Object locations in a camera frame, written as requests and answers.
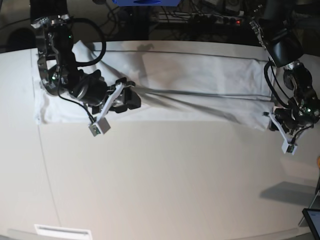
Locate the blue plastic box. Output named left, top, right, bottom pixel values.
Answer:
left=112, top=0, right=180, bottom=7

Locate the grey tablet stand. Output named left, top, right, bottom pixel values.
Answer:
left=298, top=178, right=320, bottom=227

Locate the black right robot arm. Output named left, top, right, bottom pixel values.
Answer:
left=29, top=0, right=141, bottom=117

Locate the white T-shirt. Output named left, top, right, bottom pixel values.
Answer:
left=32, top=39, right=280, bottom=133

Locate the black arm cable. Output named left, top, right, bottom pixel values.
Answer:
left=263, top=61, right=293, bottom=108
left=57, top=17, right=107, bottom=123

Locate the black tablet screen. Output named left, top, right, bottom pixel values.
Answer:
left=302, top=208, right=320, bottom=240

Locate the black power strip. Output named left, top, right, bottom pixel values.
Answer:
left=157, top=12, right=245, bottom=27

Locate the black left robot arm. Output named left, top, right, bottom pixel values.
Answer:
left=245, top=0, right=320, bottom=136

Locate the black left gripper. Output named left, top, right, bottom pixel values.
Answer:
left=268, top=106, right=315, bottom=135

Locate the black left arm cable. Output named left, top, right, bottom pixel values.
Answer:
left=263, top=61, right=293, bottom=108

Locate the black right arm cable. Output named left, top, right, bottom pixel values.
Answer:
left=57, top=17, right=107, bottom=123

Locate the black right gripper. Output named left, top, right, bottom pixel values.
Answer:
left=68, top=70, right=142, bottom=114

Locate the white label strip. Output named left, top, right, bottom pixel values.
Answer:
left=34, top=224, right=92, bottom=240

